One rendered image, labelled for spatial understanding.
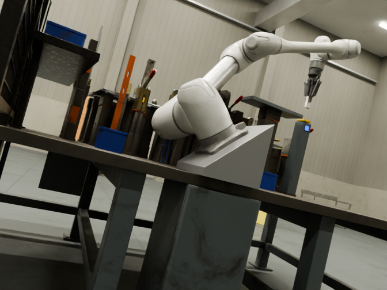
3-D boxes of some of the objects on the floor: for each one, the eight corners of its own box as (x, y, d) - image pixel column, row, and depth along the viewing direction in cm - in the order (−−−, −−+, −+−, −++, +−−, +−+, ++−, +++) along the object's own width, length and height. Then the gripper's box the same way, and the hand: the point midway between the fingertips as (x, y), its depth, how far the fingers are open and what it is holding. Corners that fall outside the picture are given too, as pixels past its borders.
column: (220, 381, 123) (263, 201, 127) (138, 380, 112) (188, 184, 116) (191, 334, 152) (227, 189, 156) (124, 329, 141) (163, 174, 145)
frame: (262, 264, 317) (279, 195, 321) (440, 382, 166) (467, 248, 170) (-56, 214, 230) (-28, 120, 234) (-292, 367, 79) (-201, 93, 83)
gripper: (328, 71, 205) (319, 109, 203) (311, 73, 216) (303, 110, 215) (319, 67, 201) (310, 105, 200) (303, 69, 213) (294, 106, 211)
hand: (307, 102), depth 207 cm, fingers closed
